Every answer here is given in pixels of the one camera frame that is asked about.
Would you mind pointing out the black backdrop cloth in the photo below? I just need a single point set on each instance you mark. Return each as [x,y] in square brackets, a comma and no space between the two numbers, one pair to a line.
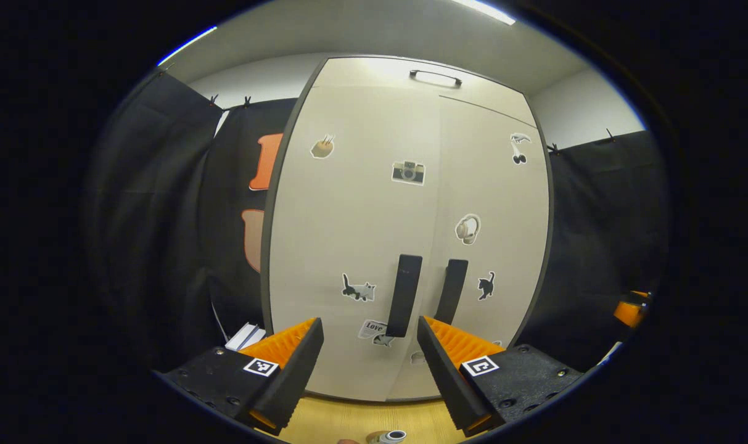
[595,246]

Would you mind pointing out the white green plastic bottle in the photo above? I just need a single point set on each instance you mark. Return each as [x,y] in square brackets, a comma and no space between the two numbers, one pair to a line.
[393,436]

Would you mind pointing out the white cabinet door camera sticker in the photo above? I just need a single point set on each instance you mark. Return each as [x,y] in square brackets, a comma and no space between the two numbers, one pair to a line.
[349,228]

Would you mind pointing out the white cabinet drawer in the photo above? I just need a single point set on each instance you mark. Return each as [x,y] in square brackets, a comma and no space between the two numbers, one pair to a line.
[374,77]

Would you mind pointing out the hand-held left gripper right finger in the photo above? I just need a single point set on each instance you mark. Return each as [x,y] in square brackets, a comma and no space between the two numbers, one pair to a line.
[444,379]

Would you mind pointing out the white grey wooden cabinet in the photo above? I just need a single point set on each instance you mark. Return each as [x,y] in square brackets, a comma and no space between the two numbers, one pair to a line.
[266,265]

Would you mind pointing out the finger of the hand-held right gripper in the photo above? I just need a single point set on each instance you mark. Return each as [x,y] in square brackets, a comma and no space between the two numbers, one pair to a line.
[629,311]

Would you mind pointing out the white cabinet door headphones sticker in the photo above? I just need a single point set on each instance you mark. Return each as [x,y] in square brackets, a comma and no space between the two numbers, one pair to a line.
[503,197]

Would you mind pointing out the light blue book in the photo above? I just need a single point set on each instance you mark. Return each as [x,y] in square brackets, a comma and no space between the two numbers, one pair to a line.
[256,339]

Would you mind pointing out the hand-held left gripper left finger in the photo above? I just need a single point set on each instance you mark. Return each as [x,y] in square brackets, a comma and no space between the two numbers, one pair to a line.
[296,379]

